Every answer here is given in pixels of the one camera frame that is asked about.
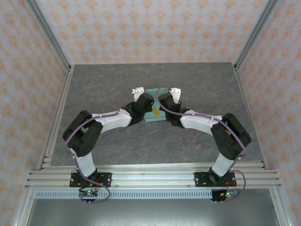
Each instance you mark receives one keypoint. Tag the small orange block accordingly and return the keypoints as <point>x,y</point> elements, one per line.
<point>155,111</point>

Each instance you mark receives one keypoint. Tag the light teal paper box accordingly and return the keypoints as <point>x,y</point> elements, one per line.
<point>152,118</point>

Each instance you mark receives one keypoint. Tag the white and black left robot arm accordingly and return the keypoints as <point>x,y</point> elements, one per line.
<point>113,120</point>

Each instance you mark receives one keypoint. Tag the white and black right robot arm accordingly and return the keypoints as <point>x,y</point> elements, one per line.
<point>197,122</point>

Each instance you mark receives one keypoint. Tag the grey metal sheet panel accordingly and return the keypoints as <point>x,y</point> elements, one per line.
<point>150,214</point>

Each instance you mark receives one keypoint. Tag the aluminium mounting rail beam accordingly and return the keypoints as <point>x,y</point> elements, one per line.
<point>152,179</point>

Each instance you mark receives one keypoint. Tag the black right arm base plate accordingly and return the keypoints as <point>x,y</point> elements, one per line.
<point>200,179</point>

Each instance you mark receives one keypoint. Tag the aluminium table side rail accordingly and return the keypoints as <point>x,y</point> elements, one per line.
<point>248,106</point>
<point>63,91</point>

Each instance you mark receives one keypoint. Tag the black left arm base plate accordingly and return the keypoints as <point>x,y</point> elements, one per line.
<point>105,179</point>

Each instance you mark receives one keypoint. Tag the black right board mount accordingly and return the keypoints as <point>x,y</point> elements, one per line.
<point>215,196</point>

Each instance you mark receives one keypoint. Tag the black board mount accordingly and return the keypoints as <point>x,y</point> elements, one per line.
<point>92,200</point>
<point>215,196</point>

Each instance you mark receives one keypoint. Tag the black left board mount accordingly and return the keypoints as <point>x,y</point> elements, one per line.
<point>92,200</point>

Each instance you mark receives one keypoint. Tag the aluminium frame post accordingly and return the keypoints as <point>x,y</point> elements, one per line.
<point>255,35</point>
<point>50,35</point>

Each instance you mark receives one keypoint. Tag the aluminium lower frame rail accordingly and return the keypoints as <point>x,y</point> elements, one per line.
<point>279,207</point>
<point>23,207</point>

